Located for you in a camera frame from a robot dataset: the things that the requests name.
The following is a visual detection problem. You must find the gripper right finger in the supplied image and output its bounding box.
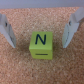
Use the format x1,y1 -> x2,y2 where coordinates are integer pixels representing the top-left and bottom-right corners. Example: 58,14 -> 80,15
62,9 -> 84,48

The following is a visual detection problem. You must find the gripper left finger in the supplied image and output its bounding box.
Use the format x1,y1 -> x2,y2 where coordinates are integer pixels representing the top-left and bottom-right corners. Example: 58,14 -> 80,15
0,13 -> 17,49

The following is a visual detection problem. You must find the yellow block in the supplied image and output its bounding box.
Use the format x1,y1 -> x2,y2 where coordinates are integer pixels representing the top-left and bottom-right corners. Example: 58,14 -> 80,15
28,30 -> 54,61

